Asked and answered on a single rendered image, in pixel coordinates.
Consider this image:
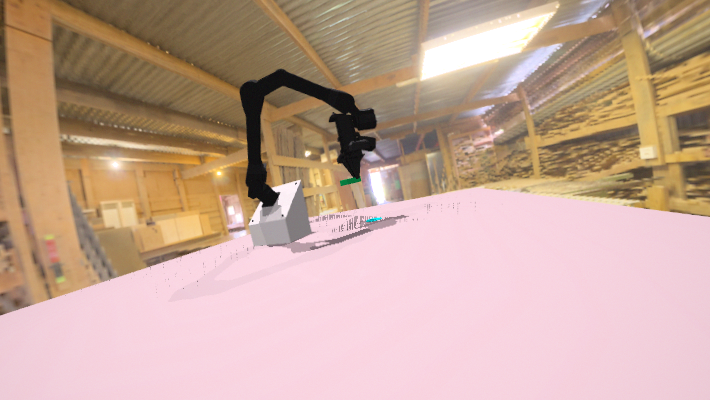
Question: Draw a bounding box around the green post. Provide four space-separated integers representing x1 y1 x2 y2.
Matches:
340 177 361 186

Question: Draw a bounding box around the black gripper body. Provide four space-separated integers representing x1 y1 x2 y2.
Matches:
337 129 371 164

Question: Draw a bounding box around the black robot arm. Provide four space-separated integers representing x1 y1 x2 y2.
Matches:
239 69 376 208

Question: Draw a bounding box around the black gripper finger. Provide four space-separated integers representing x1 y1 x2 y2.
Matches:
345 153 365 179
341 160 355 178

